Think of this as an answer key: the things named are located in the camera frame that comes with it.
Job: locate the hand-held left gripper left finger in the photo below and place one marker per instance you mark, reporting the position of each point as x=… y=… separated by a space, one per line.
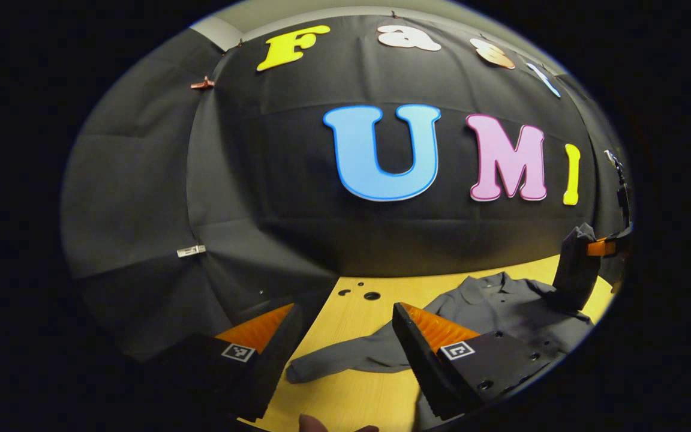
x=276 y=360

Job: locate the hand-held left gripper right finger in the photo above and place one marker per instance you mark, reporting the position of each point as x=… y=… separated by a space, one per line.
x=420 y=360

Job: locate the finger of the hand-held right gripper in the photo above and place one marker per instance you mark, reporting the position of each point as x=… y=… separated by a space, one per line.
x=599 y=247

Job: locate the grey button-up shirt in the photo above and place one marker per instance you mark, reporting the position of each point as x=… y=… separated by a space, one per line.
x=501 y=306

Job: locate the small white tag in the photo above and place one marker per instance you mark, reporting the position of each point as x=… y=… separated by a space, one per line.
x=191 y=251

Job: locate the black backdrop cloth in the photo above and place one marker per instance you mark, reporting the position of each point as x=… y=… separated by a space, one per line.
x=261 y=180

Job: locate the copper spring clip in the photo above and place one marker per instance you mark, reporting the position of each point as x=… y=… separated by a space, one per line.
x=202 y=84

